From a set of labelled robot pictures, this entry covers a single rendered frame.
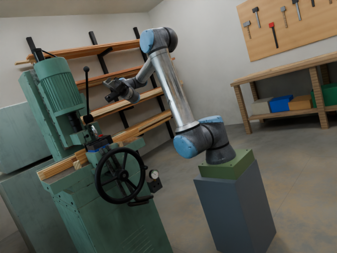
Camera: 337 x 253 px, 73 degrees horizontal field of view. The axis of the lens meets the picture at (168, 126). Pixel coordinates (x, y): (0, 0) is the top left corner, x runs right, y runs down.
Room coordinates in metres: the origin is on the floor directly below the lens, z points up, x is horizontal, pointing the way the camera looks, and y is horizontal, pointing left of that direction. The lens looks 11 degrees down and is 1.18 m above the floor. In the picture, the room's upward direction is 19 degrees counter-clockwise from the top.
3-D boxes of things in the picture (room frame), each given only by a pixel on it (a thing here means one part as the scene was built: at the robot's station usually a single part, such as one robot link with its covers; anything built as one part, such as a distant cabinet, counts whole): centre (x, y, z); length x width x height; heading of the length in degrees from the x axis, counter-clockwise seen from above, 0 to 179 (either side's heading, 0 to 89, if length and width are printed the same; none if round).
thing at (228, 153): (1.36, -0.25, 0.68); 0.19 x 0.19 x 0.10
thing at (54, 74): (1.39, 0.53, 1.35); 0.18 x 0.18 x 0.31
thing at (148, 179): (1.45, 0.23, 0.58); 0.12 x 0.08 x 0.08; 39
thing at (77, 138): (1.41, 0.54, 1.03); 0.14 x 0.07 x 0.09; 39
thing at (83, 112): (1.66, 0.54, 1.23); 0.09 x 0.08 x 0.15; 39
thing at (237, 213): (1.36, -0.25, 0.28); 0.30 x 0.30 x 0.55; 42
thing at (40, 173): (1.42, 0.53, 0.92); 0.60 x 0.02 x 0.05; 129
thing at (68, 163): (1.43, 0.48, 0.92); 0.66 x 0.02 x 0.04; 129
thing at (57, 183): (1.32, 0.45, 0.87); 0.61 x 0.30 x 0.06; 129
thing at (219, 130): (1.36, -0.24, 0.82); 0.17 x 0.15 x 0.18; 123
